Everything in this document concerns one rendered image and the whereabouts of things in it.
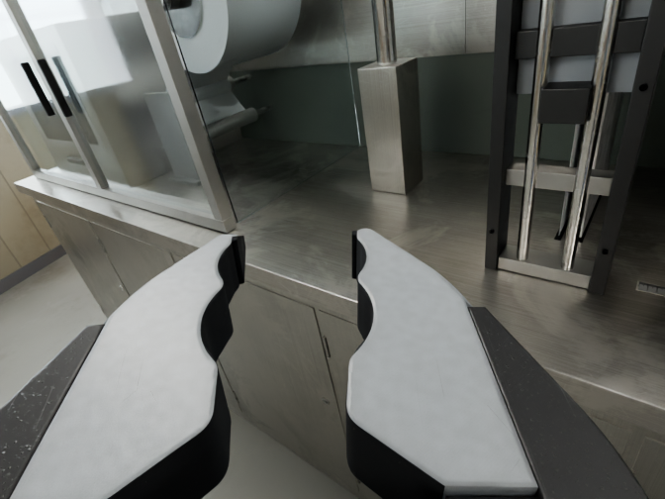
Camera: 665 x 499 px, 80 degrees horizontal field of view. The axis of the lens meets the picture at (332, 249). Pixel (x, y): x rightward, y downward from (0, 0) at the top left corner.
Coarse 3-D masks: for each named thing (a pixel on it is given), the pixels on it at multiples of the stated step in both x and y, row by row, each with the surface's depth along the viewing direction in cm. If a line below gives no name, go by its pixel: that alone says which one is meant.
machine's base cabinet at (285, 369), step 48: (96, 240) 138; (144, 240) 110; (96, 288) 175; (240, 288) 89; (240, 336) 104; (288, 336) 87; (336, 336) 75; (240, 384) 124; (288, 384) 101; (336, 384) 85; (288, 432) 120; (336, 432) 98; (624, 432) 47; (336, 480) 117
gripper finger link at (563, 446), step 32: (480, 320) 8; (512, 352) 7; (512, 384) 7; (544, 384) 7; (512, 416) 6; (544, 416) 6; (576, 416) 6; (544, 448) 6; (576, 448) 6; (608, 448) 6; (544, 480) 5; (576, 480) 5; (608, 480) 5
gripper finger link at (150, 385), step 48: (240, 240) 13; (144, 288) 10; (192, 288) 9; (144, 336) 8; (192, 336) 8; (96, 384) 7; (144, 384) 7; (192, 384) 7; (48, 432) 6; (96, 432) 6; (144, 432) 6; (192, 432) 6; (48, 480) 6; (96, 480) 6; (144, 480) 6; (192, 480) 7
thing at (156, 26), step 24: (144, 0) 65; (144, 24) 68; (168, 24) 69; (168, 48) 70; (48, 72) 100; (168, 72) 71; (192, 96) 75; (192, 120) 76; (192, 144) 78; (216, 168) 82; (96, 192) 124; (120, 192) 115; (216, 192) 84; (192, 216) 94; (216, 216) 87
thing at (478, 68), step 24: (432, 72) 99; (456, 72) 96; (480, 72) 92; (360, 96) 115; (432, 96) 102; (456, 96) 98; (480, 96) 95; (528, 96) 89; (624, 96) 79; (360, 120) 119; (432, 120) 105; (456, 120) 102; (480, 120) 98; (528, 120) 91; (624, 120) 81; (648, 120) 78; (360, 144) 124; (432, 144) 109; (456, 144) 105; (480, 144) 101; (552, 144) 91; (648, 144) 80
